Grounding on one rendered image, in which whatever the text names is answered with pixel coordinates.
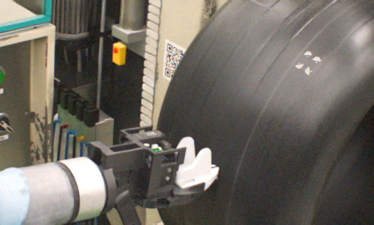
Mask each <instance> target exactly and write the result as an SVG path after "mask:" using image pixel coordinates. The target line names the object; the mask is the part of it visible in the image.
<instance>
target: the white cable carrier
mask: <svg viewBox="0 0 374 225"><path fill-rule="evenodd" d="M161 2H162V0H149V3H151V4H150V5H149V8H148V10H149V11H150V13H149V14H148V19H150V21H148V22H147V27H148V28H150V29H148V30H147V35H149V36H148V37H147V38H146V40H145V41H146V43H148V44H146V45H145V50H146V51H147V52H146V53H145V59H146V60H145V61H144V66H145V67H146V68H145V69H144V74H146V75H144V78H143V81H144V82H145V83H144V84H143V89H144V90H145V91H143V92H142V97H144V98H143V99H142V100H141V104H143V106H141V110H140V111H141V112H142V114H141V115H140V119H141V120H143V121H141V122H140V127H144V126H151V125H152V119H153V109H154V91H155V78H156V63H157V53H158V44H159V26H160V9H161Z"/></svg>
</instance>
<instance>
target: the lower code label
mask: <svg viewBox="0 0 374 225"><path fill-rule="evenodd" d="M185 52H186V49H185V48H183V47H180V46H179V45H177V44H175V43H172V42H170V41H168V40H167V39H165V48H164V65H163V74H162V77H163V78H165V79H166V80H169V81H170V80H171V79H172V75H173V73H174V71H175V70H176V69H177V66H178V64H179V62H180V59H181V57H182V56H183V55H184V53H185Z"/></svg>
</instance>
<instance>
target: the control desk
mask: <svg viewBox="0 0 374 225"><path fill-rule="evenodd" d="M55 31H56V28H55V26H53V25H52V24H50V23H48V22H44V23H40V24H34V25H33V26H27V27H21V28H17V29H14V30H10V31H4V32H0V172H1V171H4V170H5V169H7V168H24V167H28V166H35V165H38V164H45V163H51V162H53V143H52V137H53V84H54V45H55Z"/></svg>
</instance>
